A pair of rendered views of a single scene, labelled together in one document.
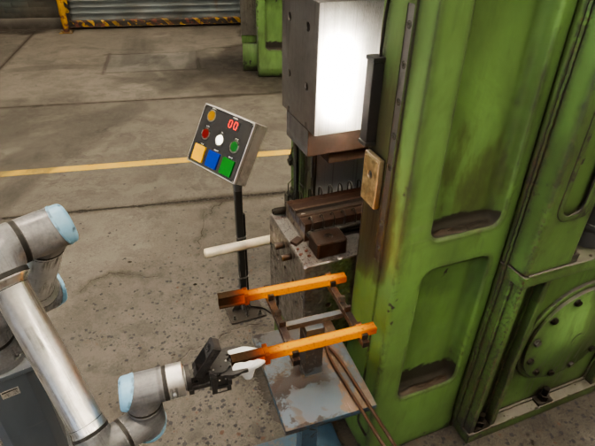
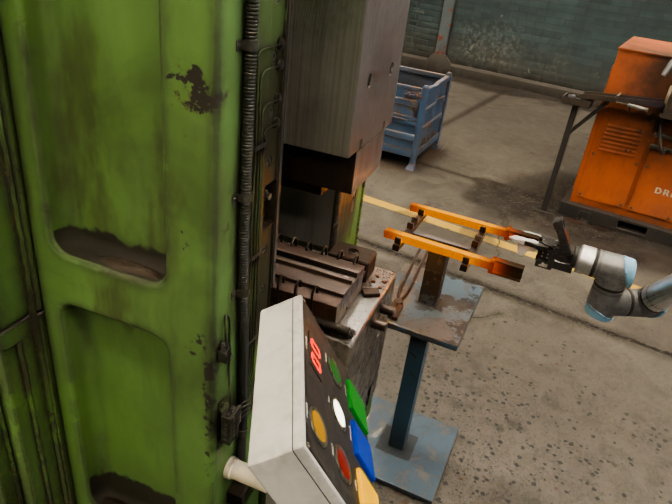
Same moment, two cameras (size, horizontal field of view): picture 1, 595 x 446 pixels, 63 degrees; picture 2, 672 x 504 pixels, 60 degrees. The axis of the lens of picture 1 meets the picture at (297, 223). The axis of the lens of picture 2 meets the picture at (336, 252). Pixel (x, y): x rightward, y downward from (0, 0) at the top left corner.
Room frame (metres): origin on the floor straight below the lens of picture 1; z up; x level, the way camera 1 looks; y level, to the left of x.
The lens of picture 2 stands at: (2.57, 0.78, 1.76)
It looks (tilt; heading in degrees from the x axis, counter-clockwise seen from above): 29 degrees down; 221
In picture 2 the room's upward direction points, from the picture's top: 7 degrees clockwise
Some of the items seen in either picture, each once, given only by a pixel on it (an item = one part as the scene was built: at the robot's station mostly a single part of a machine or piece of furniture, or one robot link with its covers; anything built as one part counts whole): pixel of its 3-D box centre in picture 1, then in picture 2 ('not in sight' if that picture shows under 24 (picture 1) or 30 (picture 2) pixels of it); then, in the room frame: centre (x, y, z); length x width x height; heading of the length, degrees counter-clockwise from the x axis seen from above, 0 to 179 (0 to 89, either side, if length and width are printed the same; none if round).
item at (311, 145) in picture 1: (350, 125); (283, 140); (1.68, -0.18, 1.32); 0.42 x 0.20 x 0.10; 113
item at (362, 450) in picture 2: (212, 159); (360, 451); (1.99, 0.39, 1.01); 0.07 x 0.05 x 0.07; 48
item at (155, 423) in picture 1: (144, 419); (606, 299); (0.80, 0.40, 0.83); 0.12 x 0.09 x 0.12; 137
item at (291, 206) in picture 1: (343, 208); (275, 272); (1.68, -0.18, 0.96); 0.42 x 0.20 x 0.09; 113
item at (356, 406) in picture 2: (227, 167); (354, 407); (1.92, 0.31, 1.01); 0.07 x 0.05 x 0.07; 48
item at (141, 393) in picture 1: (142, 388); (613, 268); (0.81, 0.39, 0.94); 0.12 x 0.09 x 0.10; 109
